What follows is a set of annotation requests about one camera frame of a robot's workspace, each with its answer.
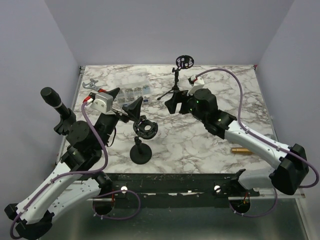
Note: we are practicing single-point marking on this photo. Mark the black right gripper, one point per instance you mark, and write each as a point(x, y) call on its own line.
point(178, 96)

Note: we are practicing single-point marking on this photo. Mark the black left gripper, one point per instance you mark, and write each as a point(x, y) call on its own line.
point(133, 110)

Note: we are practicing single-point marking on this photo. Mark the black tripod microphone stand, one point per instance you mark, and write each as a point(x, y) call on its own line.
point(182, 62)

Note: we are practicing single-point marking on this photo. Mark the gold microphone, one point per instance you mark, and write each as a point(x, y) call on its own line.
point(241, 150)

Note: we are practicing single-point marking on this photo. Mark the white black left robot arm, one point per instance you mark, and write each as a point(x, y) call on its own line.
point(73, 179)

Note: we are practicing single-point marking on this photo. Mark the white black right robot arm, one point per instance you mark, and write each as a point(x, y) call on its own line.
point(288, 164)

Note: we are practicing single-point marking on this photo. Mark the black microphone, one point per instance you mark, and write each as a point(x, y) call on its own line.
point(52, 98)

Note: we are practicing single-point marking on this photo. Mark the clear plastic screw organizer box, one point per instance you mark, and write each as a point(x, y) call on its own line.
point(133, 84)

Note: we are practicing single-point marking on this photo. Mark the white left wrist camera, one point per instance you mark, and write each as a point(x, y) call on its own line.
point(103, 103)

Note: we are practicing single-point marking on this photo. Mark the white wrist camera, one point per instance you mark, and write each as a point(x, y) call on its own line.
point(103, 103)
point(196, 83)

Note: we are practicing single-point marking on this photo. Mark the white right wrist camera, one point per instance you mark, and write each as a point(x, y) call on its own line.
point(196, 83)

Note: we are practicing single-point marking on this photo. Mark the red handled adjustable wrench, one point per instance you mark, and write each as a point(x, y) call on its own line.
point(91, 85)

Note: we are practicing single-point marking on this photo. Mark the black round-base shock mount stand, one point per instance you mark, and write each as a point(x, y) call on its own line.
point(145, 129)

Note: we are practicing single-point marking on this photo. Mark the black front mounting rail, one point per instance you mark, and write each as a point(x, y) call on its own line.
point(171, 190)

